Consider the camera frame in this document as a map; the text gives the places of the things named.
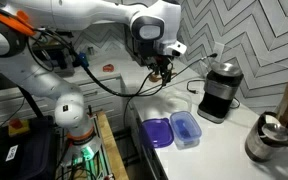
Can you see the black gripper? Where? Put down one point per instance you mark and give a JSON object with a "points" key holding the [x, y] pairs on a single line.
{"points": [[157, 60]]}

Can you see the blue plastic container lid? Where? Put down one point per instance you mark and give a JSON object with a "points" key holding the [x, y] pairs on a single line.
{"points": [[194, 128]]}

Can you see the clear rectangular plastic container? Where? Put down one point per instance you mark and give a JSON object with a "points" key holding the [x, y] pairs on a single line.
{"points": [[187, 144]]}

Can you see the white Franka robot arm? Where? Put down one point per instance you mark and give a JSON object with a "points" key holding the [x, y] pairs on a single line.
{"points": [[84, 13]]}

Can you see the purple plastic container lid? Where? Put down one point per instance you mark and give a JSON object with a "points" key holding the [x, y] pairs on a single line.
{"points": [[155, 133]]}

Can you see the brown wooden spoon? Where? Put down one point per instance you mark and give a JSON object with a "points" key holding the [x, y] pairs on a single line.
{"points": [[154, 78]]}

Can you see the small red object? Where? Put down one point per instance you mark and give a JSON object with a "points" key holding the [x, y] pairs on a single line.
{"points": [[108, 68]]}

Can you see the black and silver coffee maker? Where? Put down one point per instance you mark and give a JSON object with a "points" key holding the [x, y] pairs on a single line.
{"points": [[217, 96]]}

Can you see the white drawer cabinet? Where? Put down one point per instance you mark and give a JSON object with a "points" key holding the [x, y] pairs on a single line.
{"points": [[104, 96]]}

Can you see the wooden board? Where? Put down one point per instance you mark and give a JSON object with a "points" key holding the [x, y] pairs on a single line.
{"points": [[112, 146]]}

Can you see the steel utensil holder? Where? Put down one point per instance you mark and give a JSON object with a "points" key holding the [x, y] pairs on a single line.
{"points": [[257, 146]]}

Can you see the light wooden spoon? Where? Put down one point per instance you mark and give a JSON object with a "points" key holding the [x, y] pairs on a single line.
{"points": [[287, 93]]}

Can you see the large metal spoon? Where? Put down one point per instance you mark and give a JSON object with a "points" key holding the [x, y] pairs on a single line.
{"points": [[275, 132]]}

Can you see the black metal stand pole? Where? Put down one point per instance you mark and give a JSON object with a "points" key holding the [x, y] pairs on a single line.
{"points": [[32, 103]]}

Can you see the yellow emergency stop box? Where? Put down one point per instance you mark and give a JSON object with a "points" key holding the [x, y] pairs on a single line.
{"points": [[17, 128]]}

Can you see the black case with label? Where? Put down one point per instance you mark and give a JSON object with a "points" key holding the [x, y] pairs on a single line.
{"points": [[20, 156]]}

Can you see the white wall outlet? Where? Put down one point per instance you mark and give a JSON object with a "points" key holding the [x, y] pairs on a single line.
{"points": [[219, 48]]}

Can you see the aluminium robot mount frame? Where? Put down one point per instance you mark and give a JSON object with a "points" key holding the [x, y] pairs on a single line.
{"points": [[94, 161]]}

